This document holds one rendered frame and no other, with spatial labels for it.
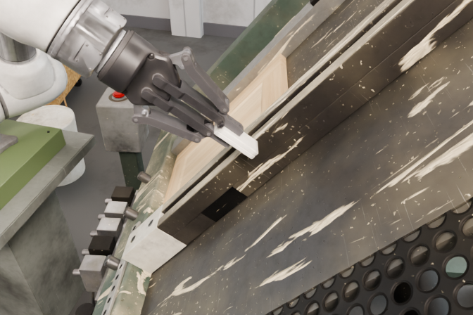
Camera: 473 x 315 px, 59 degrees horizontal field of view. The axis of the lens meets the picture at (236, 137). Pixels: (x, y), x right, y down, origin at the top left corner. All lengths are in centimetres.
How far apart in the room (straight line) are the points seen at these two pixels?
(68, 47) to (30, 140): 98
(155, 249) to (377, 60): 53
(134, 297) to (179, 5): 349
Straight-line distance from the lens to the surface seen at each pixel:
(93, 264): 110
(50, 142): 146
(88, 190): 247
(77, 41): 51
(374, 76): 58
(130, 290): 87
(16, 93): 137
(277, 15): 118
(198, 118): 57
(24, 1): 51
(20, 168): 137
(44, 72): 137
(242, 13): 407
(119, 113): 134
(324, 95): 59
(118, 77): 52
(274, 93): 83
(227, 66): 125
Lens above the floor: 160
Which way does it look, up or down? 36 degrees down
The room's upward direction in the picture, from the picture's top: straight up
